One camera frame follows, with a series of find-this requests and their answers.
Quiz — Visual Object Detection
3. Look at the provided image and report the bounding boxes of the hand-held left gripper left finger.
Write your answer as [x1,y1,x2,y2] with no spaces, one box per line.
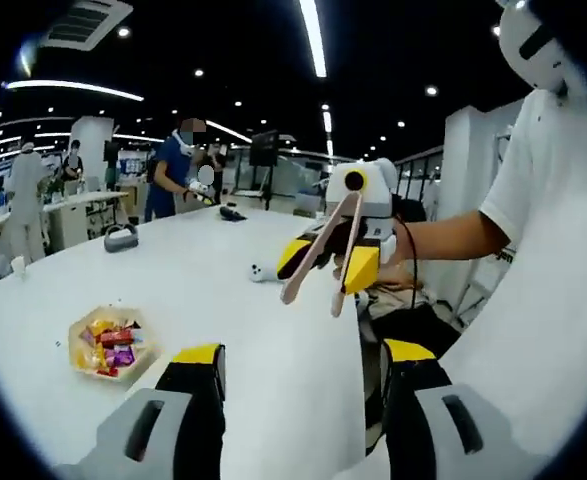
[55,342,228,480]

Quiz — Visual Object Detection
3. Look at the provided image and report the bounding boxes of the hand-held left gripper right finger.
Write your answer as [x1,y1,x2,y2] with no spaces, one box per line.
[380,337,527,480]

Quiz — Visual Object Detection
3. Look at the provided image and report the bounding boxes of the beige food tongs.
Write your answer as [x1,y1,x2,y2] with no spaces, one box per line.
[279,192,365,320]

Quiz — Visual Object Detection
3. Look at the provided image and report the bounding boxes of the red snack bar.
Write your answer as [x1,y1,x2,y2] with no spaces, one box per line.
[100,329,137,346]

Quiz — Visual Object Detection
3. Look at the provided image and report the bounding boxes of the cream hexagonal container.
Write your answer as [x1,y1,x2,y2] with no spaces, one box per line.
[67,305,163,384]

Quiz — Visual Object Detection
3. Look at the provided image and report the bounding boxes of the white handheld controller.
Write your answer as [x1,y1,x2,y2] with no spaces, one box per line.
[247,262,280,285]

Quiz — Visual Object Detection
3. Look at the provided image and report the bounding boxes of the black standing display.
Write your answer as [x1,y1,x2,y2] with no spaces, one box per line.
[248,129,281,169]

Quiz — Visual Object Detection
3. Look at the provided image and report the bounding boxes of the person's white shirt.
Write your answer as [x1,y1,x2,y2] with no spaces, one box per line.
[440,64,587,480]

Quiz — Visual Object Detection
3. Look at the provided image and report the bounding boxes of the long ceiling light strip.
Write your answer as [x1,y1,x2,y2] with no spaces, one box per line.
[297,0,329,79]

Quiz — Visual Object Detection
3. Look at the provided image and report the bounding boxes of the grey headset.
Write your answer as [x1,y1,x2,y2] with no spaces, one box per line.
[102,223,141,254]

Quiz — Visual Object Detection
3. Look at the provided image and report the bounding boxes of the white worn device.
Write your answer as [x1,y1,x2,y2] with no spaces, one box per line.
[496,0,573,95]

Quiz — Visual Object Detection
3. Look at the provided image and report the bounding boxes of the long white table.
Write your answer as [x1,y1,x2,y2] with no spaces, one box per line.
[41,191,130,251]

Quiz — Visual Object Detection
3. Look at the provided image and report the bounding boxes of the curved ceiling light strip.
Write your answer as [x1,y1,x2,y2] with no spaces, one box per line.
[2,79,145,103]

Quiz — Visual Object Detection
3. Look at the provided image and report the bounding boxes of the ceiling air vent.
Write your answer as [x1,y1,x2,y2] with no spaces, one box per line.
[39,0,135,52]

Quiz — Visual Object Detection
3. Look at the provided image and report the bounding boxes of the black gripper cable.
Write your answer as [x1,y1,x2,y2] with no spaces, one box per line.
[395,219,421,312]

